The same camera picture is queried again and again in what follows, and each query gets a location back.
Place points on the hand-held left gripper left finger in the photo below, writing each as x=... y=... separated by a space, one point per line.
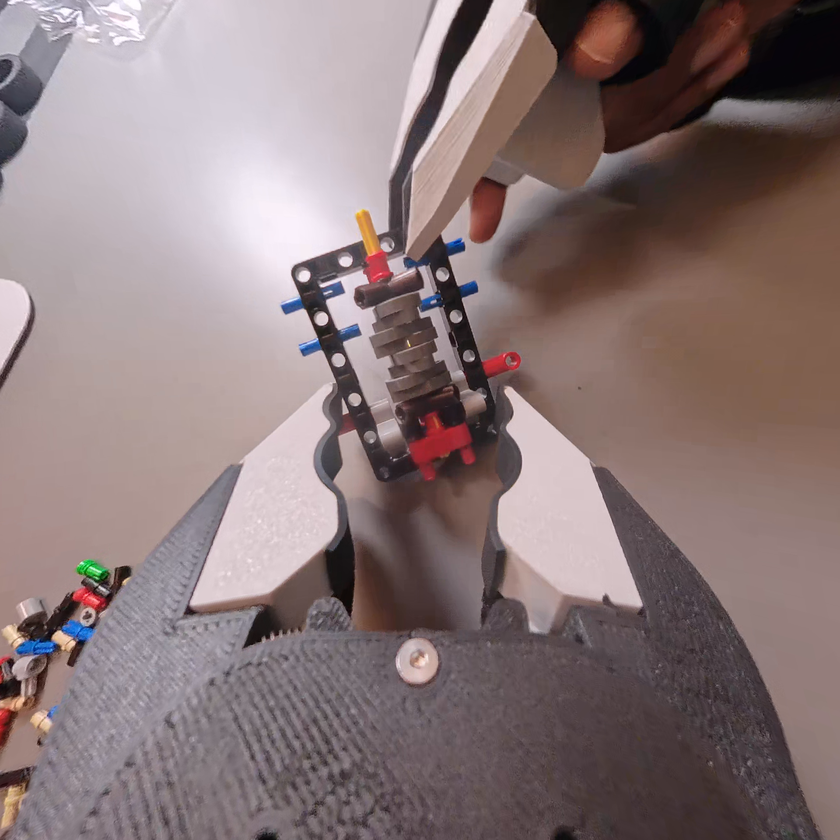
x=262 y=518

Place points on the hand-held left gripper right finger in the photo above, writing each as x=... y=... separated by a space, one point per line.
x=558 y=525

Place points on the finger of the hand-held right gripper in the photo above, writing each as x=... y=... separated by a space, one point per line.
x=479 y=131
x=426 y=85

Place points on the lego frame with gear shaft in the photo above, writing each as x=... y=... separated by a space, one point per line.
x=407 y=341

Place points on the pile of small lego pieces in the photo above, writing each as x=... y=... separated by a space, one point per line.
x=77 y=633

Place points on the black rubber lego tire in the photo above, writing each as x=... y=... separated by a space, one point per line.
x=19 y=82
x=10 y=134

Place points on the person's right hand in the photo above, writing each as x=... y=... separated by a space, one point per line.
x=669 y=72

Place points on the white flat board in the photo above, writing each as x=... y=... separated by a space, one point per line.
x=12 y=328

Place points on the clear plastic bag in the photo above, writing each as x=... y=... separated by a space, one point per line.
x=111 y=19

